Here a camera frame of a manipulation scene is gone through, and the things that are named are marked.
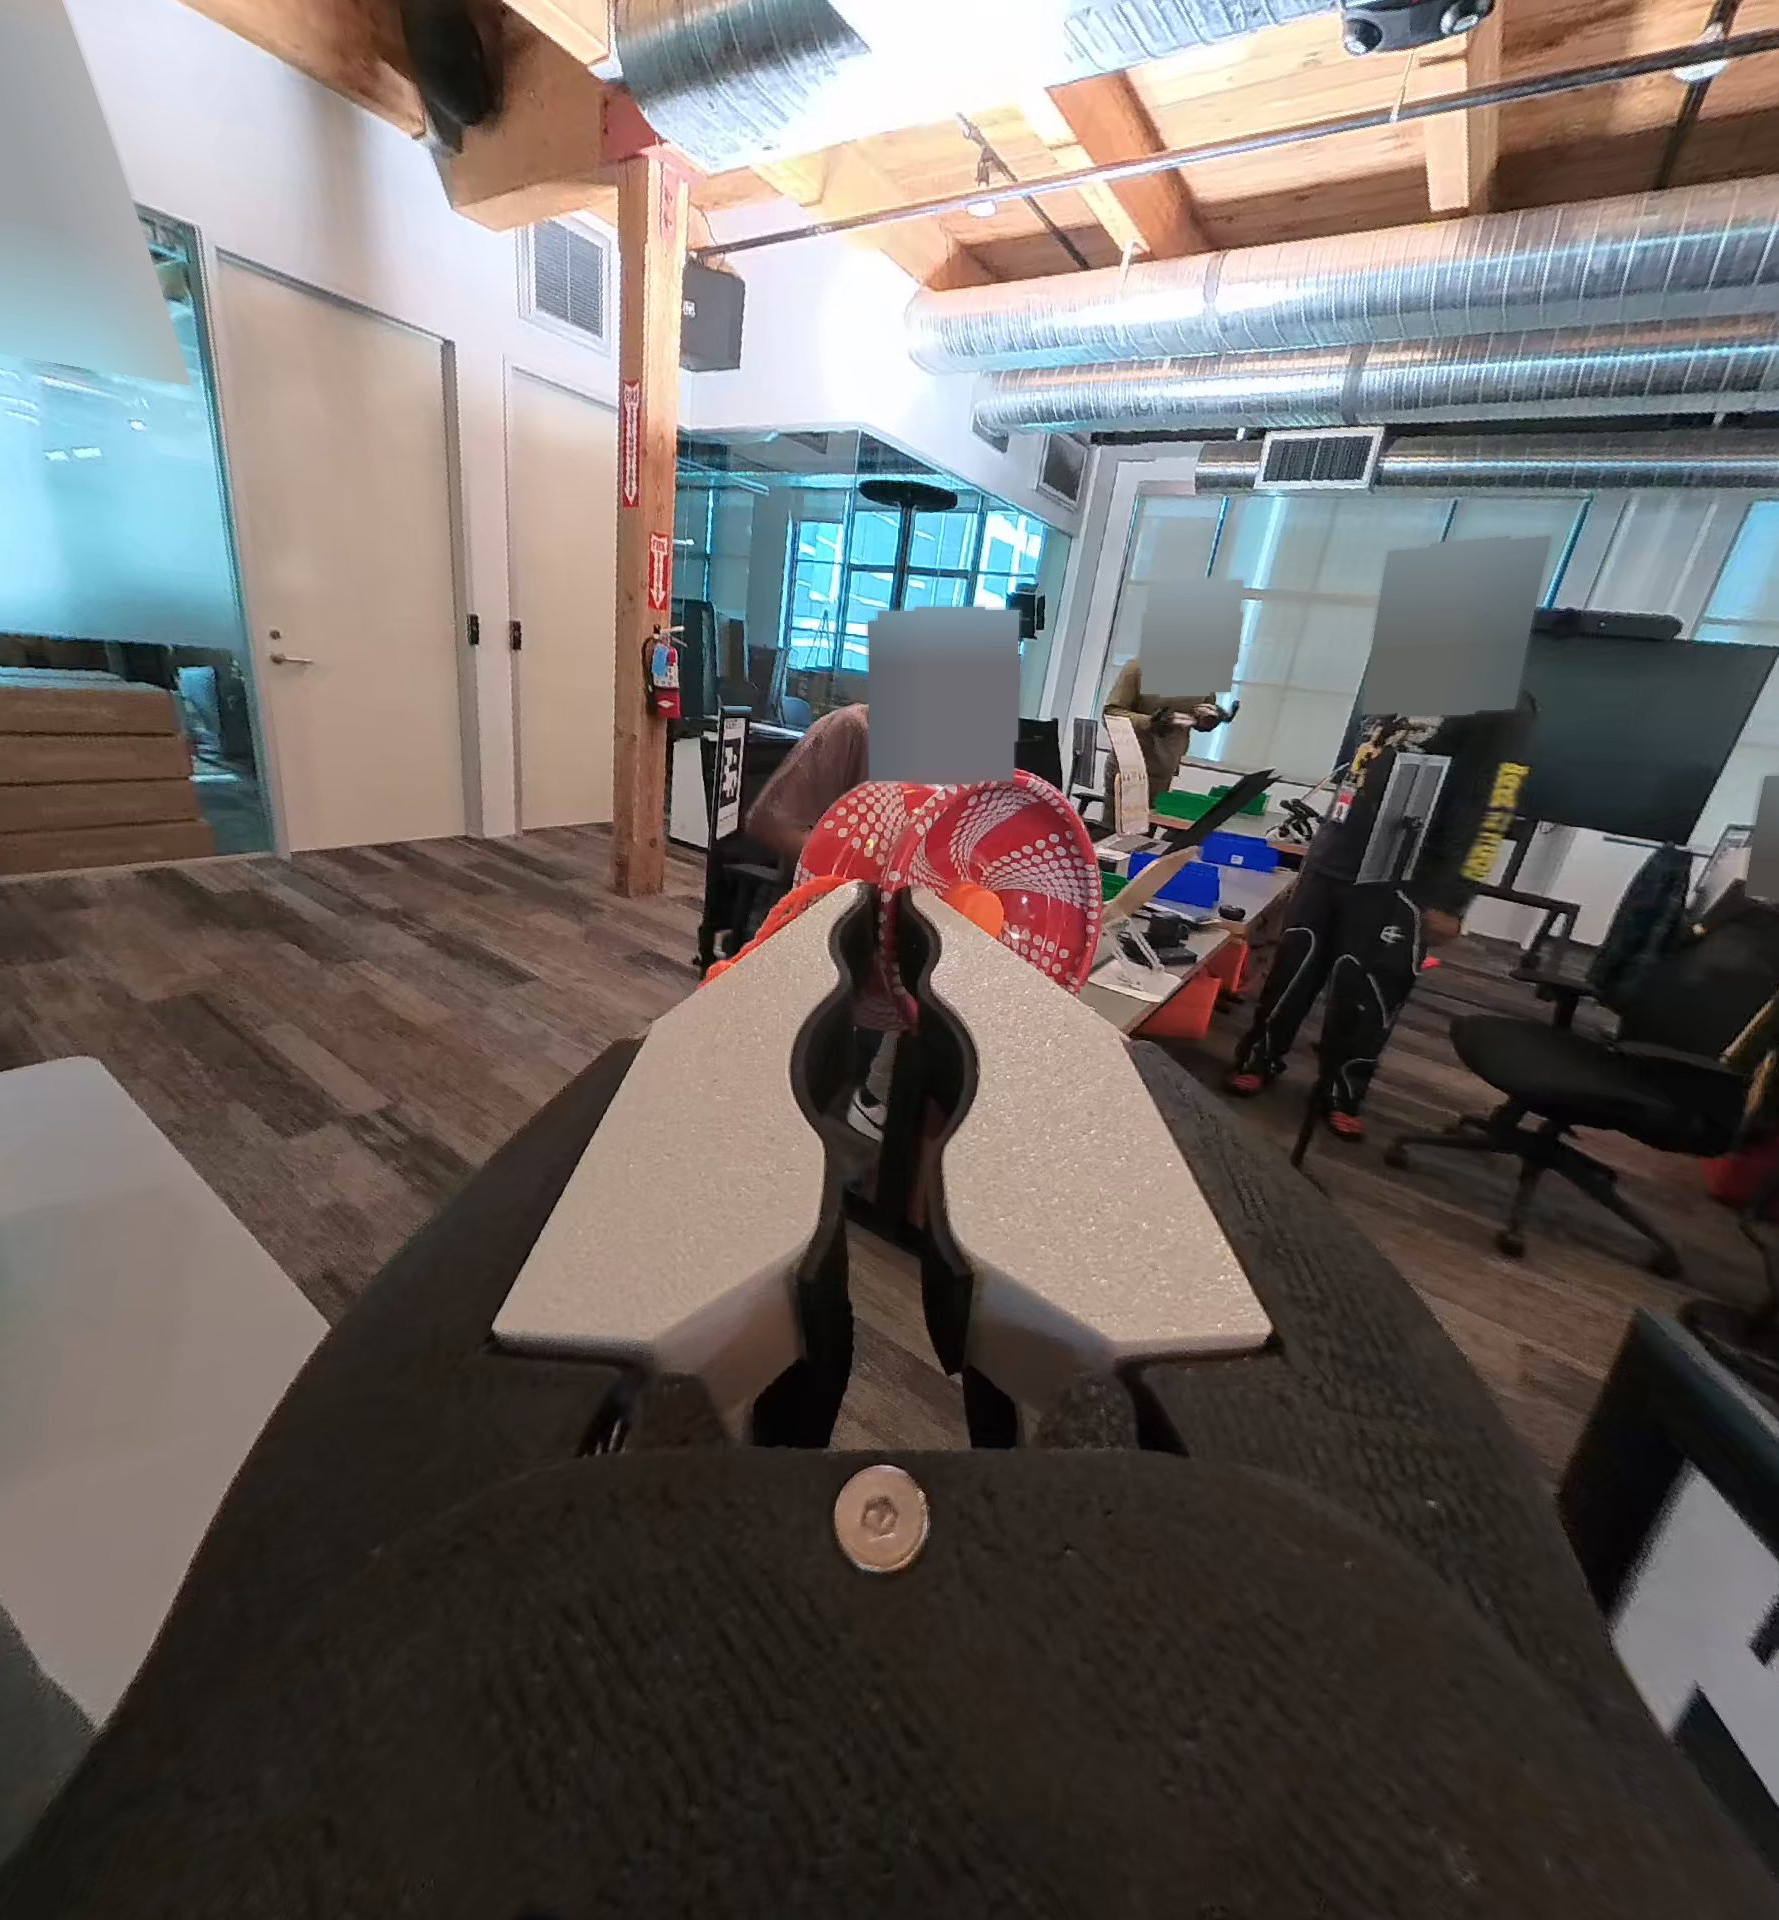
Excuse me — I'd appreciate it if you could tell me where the black floor lamp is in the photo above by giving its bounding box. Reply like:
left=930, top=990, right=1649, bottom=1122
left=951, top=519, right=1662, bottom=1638
left=854, top=477, right=958, bottom=619

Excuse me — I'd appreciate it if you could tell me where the black framed floor sign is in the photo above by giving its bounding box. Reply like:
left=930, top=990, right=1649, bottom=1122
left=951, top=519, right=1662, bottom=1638
left=1558, top=1304, right=1779, bottom=1920

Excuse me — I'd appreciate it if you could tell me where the silver spiral air duct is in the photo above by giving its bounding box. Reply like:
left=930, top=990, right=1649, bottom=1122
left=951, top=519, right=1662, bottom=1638
left=973, top=301, right=1779, bottom=489

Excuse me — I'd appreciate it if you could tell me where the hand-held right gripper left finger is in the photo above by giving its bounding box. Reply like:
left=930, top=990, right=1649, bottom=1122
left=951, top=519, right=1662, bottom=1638
left=495, top=886, right=878, bottom=1418

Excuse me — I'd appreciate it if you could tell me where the white door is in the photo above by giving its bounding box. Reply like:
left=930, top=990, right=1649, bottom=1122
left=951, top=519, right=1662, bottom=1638
left=213, top=256, right=476, bottom=857
left=506, top=367, right=622, bottom=837

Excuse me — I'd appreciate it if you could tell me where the cardboard box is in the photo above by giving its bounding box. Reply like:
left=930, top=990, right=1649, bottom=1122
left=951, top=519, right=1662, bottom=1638
left=0, top=675, right=186, bottom=741
left=0, top=777, right=208, bottom=837
left=0, top=822, right=223, bottom=877
left=0, top=734, right=196, bottom=788

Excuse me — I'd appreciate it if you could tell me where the white tilted stand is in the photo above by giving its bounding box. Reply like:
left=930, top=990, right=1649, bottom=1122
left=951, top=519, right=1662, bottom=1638
left=1101, top=775, right=1282, bottom=967

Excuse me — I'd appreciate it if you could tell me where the grey work table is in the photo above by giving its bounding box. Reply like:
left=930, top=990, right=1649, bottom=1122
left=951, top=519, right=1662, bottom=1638
left=1087, top=788, right=1340, bottom=1037

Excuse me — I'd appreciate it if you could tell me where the black wall speaker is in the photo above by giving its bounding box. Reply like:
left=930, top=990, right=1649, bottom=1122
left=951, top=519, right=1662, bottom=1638
left=678, top=256, right=752, bottom=375

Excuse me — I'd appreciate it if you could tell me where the red white yo-yo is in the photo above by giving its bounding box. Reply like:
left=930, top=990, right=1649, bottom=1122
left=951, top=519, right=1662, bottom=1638
left=745, top=770, right=1106, bottom=993

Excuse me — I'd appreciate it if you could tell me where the wooden post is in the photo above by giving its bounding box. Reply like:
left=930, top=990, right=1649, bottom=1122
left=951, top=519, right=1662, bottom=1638
left=612, top=149, right=697, bottom=902

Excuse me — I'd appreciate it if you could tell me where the red orange object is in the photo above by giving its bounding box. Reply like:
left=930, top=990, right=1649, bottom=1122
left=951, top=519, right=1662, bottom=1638
left=1136, top=961, right=1244, bottom=1046

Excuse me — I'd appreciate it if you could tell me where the white desk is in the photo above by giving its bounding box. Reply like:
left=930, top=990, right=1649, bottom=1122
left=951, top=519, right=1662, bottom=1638
left=0, top=1058, right=329, bottom=1727

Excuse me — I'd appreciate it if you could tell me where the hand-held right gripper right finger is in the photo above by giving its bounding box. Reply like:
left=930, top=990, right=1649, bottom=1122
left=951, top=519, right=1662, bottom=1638
left=905, top=892, right=1279, bottom=1413

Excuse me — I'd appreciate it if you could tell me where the black stool chair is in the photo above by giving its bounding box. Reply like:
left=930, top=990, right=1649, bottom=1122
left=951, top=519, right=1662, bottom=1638
left=697, top=723, right=800, bottom=975

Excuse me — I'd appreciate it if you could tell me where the black ceiling camera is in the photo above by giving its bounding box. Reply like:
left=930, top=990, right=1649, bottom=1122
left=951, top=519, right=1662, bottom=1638
left=1340, top=0, right=1496, bottom=56

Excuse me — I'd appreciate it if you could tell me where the white wall vent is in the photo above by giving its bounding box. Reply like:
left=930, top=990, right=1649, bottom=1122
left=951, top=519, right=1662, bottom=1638
left=524, top=212, right=615, bottom=347

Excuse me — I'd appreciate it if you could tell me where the black office chair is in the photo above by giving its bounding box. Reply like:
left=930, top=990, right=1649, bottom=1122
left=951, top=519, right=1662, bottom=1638
left=1392, top=902, right=1779, bottom=1276

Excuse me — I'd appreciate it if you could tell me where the black wall screen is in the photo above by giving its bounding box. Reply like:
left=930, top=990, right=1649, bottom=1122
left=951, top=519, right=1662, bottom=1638
left=1514, top=616, right=1779, bottom=850

